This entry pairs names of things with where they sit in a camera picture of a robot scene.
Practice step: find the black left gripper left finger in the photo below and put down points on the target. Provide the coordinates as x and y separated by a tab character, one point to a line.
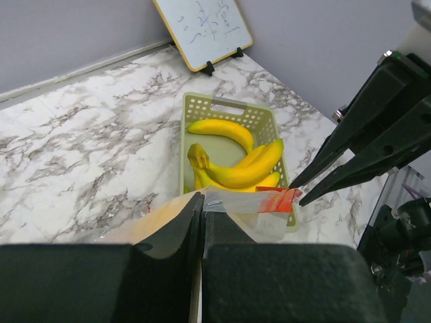
150	281

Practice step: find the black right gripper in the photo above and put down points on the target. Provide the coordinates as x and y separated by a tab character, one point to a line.
401	80

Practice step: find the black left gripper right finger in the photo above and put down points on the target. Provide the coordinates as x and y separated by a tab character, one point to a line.
244	281

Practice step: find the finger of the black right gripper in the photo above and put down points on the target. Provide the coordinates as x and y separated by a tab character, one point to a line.
404	141

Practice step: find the clear orange-zip bag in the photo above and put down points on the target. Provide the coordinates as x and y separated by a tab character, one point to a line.
263	215

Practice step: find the yellow toy banana bunch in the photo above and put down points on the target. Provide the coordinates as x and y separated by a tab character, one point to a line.
233	153

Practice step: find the pale green perforated basket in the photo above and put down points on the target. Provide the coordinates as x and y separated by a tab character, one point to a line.
202	106

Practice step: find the small whiteboard with wooden frame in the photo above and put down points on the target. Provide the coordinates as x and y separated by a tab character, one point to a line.
205	32

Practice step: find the aluminium table edge rail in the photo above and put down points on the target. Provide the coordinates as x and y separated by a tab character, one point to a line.
107	63

